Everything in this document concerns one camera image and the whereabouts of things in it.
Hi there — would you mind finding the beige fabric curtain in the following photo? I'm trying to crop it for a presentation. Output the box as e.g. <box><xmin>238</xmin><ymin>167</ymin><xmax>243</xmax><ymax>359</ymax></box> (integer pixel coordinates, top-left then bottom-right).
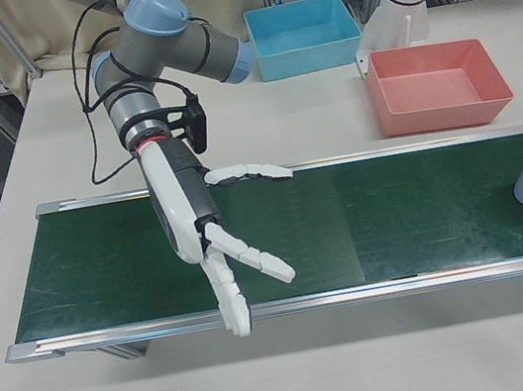
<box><xmin>0</xmin><ymin>0</ymin><xmax>138</xmax><ymax>118</ymax></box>

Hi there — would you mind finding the pink plastic box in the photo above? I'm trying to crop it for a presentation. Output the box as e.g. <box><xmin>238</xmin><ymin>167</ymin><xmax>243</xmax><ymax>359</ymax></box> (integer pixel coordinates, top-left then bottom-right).
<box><xmin>361</xmin><ymin>29</ymin><xmax>519</xmax><ymax>144</ymax></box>

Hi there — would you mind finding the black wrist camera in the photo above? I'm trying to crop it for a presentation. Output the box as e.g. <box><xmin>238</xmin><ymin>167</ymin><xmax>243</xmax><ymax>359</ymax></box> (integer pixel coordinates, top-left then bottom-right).
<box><xmin>162</xmin><ymin>92</ymin><xmax>213</xmax><ymax>159</ymax></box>

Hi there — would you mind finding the robot dexterous hand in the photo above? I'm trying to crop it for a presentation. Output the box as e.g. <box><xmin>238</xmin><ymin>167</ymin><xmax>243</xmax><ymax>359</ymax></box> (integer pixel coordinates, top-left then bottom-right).
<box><xmin>132</xmin><ymin>118</ymin><xmax>320</xmax><ymax>351</ymax></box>

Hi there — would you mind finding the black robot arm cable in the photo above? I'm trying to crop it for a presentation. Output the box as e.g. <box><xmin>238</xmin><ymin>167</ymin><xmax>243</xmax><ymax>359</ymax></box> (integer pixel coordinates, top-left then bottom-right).
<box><xmin>59</xmin><ymin>0</ymin><xmax>161</xmax><ymax>186</ymax></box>

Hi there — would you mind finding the light blue plastic box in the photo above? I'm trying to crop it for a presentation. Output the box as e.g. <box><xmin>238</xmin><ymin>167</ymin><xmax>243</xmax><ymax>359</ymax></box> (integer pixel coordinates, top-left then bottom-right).
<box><xmin>242</xmin><ymin>0</ymin><xmax>369</xmax><ymax>85</ymax></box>

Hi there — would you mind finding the green conveyor belt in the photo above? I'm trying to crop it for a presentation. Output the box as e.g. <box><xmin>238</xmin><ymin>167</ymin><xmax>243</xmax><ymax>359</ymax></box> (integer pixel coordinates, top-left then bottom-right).
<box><xmin>0</xmin><ymin>122</ymin><xmax>523</xmax><ymax>382</ymax></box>

